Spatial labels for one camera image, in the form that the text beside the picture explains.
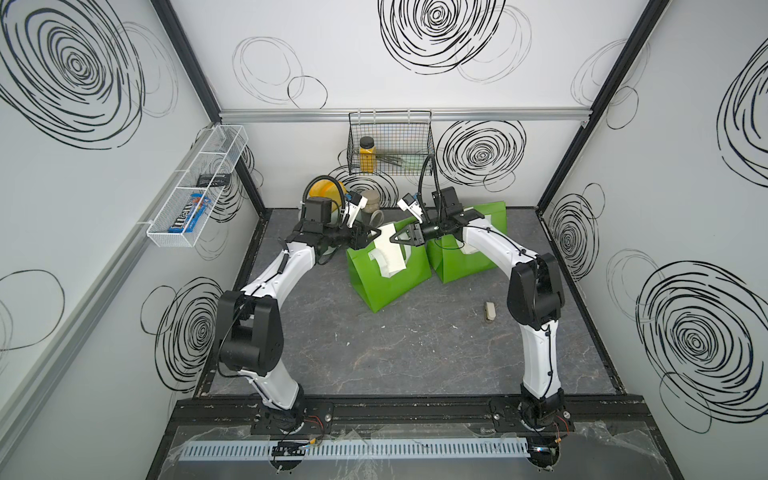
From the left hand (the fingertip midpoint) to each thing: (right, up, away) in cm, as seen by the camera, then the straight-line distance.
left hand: (374, 231), depth 85 cm
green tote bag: (0, -16, 0) cm, 16 cm away
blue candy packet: (-44, +4, -13) cm, 46 cm away
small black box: (-41, +14, -6) cm, 43 cm away
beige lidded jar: (-2, +12, +32) cm, 34 cm away
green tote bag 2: (+22, -7, +6) cm, 24 cm away
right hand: (+6, -2, 0) cm, 7 cm away
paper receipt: (+4, -6, -1) cm, 8 cm away
